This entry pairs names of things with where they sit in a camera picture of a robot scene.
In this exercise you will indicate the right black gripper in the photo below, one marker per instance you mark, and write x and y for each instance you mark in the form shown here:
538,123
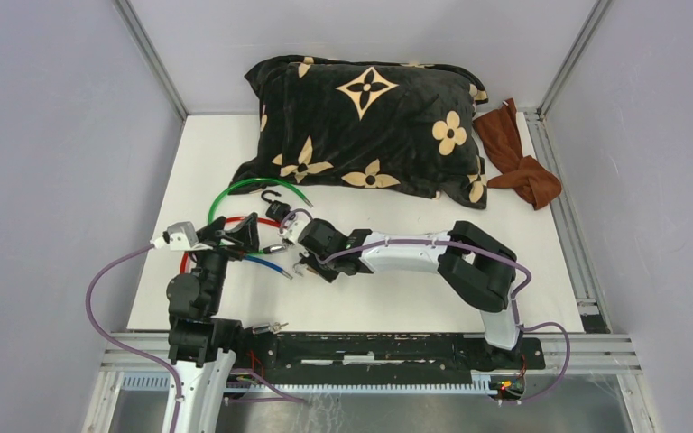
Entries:
328,274

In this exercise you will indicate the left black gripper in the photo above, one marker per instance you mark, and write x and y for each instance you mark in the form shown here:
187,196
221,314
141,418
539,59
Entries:
244,236

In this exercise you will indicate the small silver keys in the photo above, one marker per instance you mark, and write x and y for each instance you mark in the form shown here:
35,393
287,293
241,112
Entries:
275,248

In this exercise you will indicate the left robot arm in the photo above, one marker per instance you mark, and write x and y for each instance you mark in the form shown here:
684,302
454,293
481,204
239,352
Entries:
200,344

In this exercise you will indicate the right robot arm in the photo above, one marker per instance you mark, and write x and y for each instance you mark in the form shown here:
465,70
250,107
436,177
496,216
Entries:
477,267

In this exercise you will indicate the black padlock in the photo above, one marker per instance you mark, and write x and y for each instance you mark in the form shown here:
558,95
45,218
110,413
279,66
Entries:
277,210

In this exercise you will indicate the black floral pillow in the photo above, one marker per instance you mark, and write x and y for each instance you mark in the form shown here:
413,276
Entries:
369,125

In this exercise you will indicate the brown cloth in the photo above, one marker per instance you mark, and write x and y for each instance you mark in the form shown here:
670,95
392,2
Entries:
499,132

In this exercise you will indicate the red cable lock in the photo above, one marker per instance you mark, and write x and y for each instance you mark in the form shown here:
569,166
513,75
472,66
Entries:
187,259

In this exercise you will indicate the green cable lock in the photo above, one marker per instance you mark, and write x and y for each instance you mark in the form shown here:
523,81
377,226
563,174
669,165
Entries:
257,183

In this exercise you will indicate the blue cable lock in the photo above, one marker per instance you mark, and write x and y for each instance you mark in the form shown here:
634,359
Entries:
269,265

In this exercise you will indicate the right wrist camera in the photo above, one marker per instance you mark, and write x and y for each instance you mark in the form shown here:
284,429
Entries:
294,229

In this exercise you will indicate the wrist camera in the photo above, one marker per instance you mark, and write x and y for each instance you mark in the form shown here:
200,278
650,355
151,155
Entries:
178,237
294,229

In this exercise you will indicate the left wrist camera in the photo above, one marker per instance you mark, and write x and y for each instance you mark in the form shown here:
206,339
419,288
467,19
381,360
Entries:
178,237

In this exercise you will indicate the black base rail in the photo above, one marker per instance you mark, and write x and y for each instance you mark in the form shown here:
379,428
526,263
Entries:
382,358

